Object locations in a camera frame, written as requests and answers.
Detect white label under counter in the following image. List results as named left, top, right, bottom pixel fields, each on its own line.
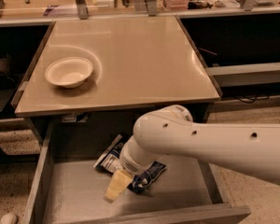
left=62, top=112, right=88, bottom=122

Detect metal bracket post left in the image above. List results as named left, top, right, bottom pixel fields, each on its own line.
left=75, top=0, right=88, bottom=20

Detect white shoe tip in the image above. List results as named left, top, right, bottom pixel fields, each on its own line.
left=0, top=213, right=18, bottom=224

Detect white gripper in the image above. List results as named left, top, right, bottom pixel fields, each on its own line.
left=104, top=136, right=159, bottom=203

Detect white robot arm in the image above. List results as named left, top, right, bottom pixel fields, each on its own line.
left=105, top=105, right=280, bottom=203

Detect white paper bowl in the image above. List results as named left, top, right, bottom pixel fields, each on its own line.
left=45, top=57, right=93, bottom=89

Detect grey low shelf right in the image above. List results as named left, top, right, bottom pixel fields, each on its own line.
left=206, top=63, right=280, bottom=88

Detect grey open top drawer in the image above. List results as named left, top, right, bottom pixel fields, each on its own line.
left=22, top=119, right=252, bottom=224

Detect blue chip bag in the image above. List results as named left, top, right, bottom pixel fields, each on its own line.
left=93, top=134, right=166, bottom=194

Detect black cable on floor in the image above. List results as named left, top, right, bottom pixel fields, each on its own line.
left=232, top=94, right=272, bottom=105

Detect beige counter cabinet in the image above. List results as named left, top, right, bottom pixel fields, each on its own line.
left=14, top=16, right=221, bottom=134

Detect metal bracket post middle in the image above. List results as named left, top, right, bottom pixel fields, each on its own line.
left=147, top=0, right=157, bottom=16

